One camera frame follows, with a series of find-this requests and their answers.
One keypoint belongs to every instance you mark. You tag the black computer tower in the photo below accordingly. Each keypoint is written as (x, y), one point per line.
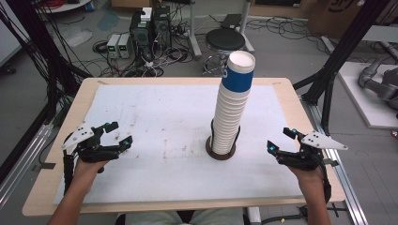
(162, 25)
(140, 34)

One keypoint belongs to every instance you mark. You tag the white floor platform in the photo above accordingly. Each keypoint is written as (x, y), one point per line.
(369, 109)

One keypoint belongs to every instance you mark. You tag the person's right hand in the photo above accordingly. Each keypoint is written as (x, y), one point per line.
(308, 176)

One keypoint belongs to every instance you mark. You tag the white table mat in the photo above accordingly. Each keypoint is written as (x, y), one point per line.
(156, 125)

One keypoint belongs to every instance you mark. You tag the person's left hand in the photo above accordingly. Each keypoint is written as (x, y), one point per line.
(86, 171)

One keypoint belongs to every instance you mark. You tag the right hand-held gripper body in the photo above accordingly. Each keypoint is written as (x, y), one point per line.
(305, 157)

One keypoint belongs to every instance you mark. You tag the aluminium rail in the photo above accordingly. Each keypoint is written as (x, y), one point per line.
(344, 175)
(22, 172)

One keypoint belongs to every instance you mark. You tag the black tape piece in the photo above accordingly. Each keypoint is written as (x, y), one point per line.
(43, 166)
(332, 162)

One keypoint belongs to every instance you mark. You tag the stack of paper cups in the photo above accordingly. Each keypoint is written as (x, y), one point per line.
(233, 103)

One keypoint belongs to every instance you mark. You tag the black flat floor box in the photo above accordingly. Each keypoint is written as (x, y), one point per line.
(231, 21)

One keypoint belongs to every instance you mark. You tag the grey power supply unit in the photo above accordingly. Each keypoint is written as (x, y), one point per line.
(112, 45)
(125, 45)

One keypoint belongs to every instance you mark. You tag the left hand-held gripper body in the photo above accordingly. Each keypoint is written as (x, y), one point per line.
(89, 151)

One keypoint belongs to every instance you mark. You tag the person's light trousers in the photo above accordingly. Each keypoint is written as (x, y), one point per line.
(206, 218)

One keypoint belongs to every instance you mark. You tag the dark round cup holder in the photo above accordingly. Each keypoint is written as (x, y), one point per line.
(209, 150)

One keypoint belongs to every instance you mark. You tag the grey metal table leg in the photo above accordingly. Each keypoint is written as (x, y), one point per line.
(245, 28)
(194, 31)

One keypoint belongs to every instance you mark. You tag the black round stool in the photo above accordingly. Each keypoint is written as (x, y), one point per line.
(225, 39)

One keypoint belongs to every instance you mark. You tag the cardboard box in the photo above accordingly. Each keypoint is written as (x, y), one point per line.
(338, 15)

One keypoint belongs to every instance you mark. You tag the black frame post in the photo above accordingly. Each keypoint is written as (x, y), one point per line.
(37, 47)
(344, 47)

